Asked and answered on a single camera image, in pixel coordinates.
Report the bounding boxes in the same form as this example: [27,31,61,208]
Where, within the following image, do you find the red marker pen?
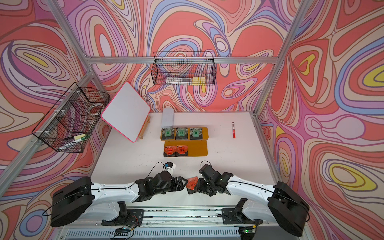
[232,122,236,139]

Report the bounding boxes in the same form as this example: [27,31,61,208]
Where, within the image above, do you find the yellow wooden two-tier shelf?
[161,127,209,157]

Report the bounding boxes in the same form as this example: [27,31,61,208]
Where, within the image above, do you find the white board with pink edge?
[101,83,151,143]

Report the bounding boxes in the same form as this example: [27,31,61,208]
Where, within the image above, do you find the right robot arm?
[187,164,310,237]

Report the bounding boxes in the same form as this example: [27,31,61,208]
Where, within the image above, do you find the wooden easel stand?
[138,116,151,140]

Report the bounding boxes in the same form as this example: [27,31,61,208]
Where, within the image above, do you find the red tea bag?
[163,146,177,158]
[176,145,189,157]
[187,177,199,191]

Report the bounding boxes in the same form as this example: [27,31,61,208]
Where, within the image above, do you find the green yellow markers in basket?
[64,134,87,142]

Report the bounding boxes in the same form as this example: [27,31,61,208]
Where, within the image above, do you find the black wire basket wall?
[151,51,217,86]
[32,83,110,153]

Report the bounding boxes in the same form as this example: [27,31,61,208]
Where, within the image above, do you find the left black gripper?
[153,176,190,197]

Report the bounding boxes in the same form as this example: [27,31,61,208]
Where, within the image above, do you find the yellow sticky notes in basket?
[191,77,206,86]

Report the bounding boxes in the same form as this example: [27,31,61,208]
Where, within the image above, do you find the white plastic box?
[161,108,175,129]

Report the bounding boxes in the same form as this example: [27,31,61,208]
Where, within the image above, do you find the black wire basket left wall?
[32,83,110,153]

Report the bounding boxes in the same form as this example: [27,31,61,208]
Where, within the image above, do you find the black wire basket back wall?
[151,51,217,86]

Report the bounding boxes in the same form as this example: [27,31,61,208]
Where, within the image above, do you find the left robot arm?
[47,171,188,227]

